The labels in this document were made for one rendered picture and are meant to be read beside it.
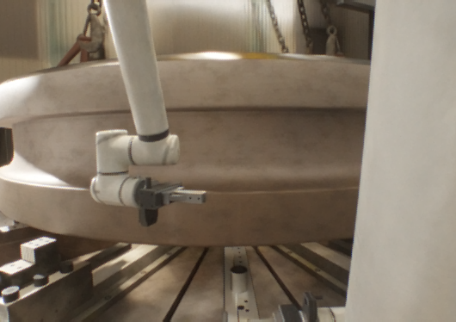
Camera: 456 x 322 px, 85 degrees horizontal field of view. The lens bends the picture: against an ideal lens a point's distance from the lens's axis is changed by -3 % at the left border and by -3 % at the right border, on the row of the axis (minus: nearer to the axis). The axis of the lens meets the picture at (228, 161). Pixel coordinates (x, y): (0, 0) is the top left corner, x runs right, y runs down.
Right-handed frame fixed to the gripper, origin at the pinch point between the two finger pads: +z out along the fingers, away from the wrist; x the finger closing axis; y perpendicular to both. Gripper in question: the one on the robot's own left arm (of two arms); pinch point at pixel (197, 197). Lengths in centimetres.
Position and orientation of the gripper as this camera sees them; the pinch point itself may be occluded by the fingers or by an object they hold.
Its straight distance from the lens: 67.9
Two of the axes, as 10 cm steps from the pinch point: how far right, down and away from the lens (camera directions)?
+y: -0.1, -10.0, -0.9
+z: 9.3, 0.2, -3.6
